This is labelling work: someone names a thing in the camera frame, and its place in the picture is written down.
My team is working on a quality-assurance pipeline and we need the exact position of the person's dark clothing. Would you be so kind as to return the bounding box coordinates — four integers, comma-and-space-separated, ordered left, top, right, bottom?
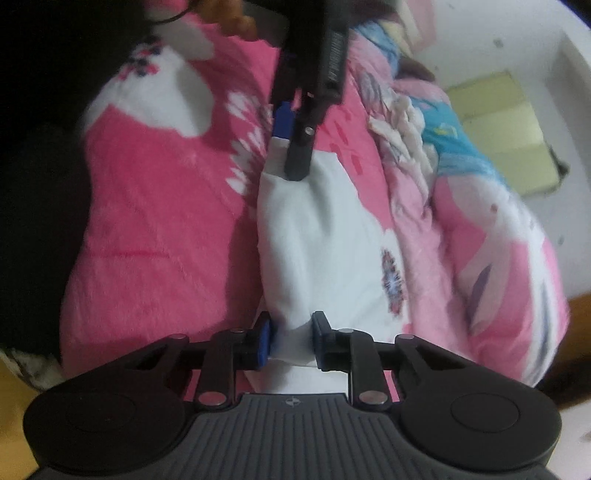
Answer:
0, 0, 153, 356

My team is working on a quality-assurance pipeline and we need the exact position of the black cable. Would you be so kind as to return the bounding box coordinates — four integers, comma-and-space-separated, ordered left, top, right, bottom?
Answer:
144, 0, 197, 24

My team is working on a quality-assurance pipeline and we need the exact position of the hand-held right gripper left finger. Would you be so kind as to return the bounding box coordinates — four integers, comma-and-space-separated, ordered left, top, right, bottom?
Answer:
122, 312, 272, 409

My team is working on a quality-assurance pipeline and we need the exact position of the yellow-green wardrobe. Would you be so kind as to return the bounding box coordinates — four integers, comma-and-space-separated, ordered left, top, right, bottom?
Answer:
445, 69, 568, 199

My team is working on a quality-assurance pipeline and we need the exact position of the light blue cloth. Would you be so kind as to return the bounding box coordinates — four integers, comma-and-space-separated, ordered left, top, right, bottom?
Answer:
355, 18, 402, 61

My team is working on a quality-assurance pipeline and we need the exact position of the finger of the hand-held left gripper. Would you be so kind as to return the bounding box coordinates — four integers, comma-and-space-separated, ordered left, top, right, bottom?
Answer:
270, 51, 298, 139
283, 90, 335, 182

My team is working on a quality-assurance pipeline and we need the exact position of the white knit sweater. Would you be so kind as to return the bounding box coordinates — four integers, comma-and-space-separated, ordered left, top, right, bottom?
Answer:
367, 95, 439, 185

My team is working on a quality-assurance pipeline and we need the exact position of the pink printed quilt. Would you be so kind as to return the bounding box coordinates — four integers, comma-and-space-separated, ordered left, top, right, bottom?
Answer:
346, 23, 462, 333

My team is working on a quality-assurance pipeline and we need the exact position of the brown wooden door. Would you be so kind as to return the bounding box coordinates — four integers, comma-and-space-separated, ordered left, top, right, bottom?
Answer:
540, 295, 591, 411

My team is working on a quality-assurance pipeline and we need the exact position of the white shirt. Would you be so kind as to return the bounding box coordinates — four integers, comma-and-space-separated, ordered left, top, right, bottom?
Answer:
256, 138, 386, 370

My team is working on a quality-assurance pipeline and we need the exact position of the pink white printed pillow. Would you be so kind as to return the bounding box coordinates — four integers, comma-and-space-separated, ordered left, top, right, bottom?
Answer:
416, 88, 571, 388

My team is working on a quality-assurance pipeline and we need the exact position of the person's left hand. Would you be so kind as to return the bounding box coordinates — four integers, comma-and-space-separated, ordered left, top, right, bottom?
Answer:
194, 0, 257, 40

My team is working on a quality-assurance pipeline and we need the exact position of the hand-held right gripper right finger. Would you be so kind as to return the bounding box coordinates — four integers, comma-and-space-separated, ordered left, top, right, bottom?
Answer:
313, 312, 462, 411

